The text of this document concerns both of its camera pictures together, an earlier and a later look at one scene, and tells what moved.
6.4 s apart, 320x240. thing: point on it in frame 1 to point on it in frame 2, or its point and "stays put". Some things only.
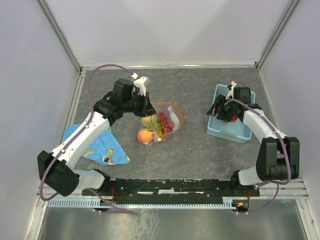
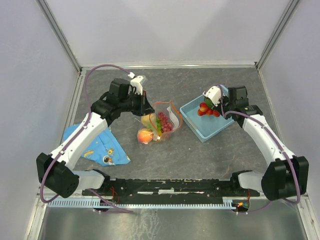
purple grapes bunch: (166, 126) stays put
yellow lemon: (145, 120) stays put
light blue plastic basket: (236, 131) to (204, 127)
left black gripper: (147, 108) stays put
